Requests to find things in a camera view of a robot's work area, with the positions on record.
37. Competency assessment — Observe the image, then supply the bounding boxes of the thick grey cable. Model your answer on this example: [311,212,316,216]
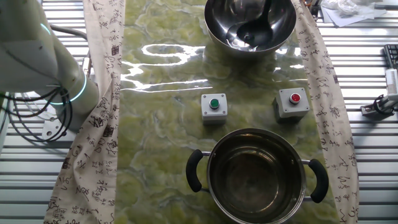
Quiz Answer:
[49,24,90,41]

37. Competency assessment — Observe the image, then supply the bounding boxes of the black base cable bundle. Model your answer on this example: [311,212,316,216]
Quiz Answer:
[0,86,74,143]

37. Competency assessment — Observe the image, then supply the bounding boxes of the black camera cable loop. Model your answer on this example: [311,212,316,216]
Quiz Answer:
[372,94,396,115]

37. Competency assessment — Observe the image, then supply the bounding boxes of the green marble pattern mat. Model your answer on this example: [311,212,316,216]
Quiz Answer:
[113,0,343,224]

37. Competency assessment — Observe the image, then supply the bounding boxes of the black ladle with red tip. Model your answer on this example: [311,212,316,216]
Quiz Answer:
[235,0,275,48]

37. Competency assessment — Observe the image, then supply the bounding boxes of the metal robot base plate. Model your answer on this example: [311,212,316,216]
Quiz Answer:
[41,118,78,142]

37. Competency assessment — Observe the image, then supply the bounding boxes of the aluminium frame beam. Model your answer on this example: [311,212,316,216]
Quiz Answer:
[385,68,398,95]

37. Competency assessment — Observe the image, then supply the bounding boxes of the stainless steel bowl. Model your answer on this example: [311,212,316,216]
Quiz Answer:
[203,0,297,58]

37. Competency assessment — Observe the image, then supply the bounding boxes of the green push button box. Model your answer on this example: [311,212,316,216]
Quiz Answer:
[200,93,228,126]

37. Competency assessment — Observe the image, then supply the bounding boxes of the beige calligraphy cloth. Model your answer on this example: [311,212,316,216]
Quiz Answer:
[292,0,360,224]
[43,0,127,224]

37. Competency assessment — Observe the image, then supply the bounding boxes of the red push button box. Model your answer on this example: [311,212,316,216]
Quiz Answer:
[272,86,311,123]

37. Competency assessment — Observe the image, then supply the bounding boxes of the white paper sheets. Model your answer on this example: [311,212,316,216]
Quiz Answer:
[320,0,388,28]

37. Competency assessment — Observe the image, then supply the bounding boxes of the clear plastic bag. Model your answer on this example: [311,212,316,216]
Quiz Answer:
[322,0,374,16]

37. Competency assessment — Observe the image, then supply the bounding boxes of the steel pot with black handles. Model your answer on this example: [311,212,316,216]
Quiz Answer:
[185,127,330,224]

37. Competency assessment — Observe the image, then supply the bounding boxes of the black keyboard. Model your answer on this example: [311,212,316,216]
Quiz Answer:
[384,44,398,70]

